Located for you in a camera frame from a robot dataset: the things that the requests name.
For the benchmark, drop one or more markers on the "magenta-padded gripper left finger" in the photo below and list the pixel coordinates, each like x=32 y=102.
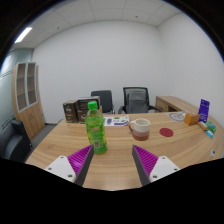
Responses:
x=63 y=166

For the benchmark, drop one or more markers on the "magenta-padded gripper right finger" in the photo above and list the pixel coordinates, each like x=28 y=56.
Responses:
x=161 y=167

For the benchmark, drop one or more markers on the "green drink bottle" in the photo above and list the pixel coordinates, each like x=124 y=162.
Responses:
x=96 y=133

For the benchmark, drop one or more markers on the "flat round red coaster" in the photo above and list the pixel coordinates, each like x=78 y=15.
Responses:
x=166 y=132

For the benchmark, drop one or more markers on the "white and brown mug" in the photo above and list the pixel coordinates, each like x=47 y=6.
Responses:
x=141 y=128

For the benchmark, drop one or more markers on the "black armchair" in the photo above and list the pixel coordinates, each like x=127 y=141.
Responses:
x=13 y=143

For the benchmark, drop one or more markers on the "small dark brown carton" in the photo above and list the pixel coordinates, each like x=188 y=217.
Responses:
x=70 y=111

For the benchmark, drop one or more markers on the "orange cardboard box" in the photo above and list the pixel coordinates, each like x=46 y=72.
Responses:
x=191 y=119

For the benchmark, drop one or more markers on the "small blue packet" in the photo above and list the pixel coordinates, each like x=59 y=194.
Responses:
x=210 y=134

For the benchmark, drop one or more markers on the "wooden shelf unit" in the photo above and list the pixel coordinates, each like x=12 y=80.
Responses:
x=31 y=116

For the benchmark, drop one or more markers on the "green flat packet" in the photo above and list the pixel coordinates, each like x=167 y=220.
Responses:
x=211 y=126

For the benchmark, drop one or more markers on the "white printed sticker sheet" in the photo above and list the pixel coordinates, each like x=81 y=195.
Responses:
x=116 y=120

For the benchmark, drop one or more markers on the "wooden side desk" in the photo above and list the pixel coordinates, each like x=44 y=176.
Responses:
x=170 y=102

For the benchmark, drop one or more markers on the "large dark brown carton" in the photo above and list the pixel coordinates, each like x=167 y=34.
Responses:
x=84 y=104

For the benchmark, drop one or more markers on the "purple standing pouch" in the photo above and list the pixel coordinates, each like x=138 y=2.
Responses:
x=204 y=110

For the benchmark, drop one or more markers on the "black padded office chair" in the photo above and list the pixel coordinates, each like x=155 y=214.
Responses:
x=105 y=98

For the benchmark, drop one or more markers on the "ceiling light panel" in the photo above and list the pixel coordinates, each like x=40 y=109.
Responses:
x=23 y=35

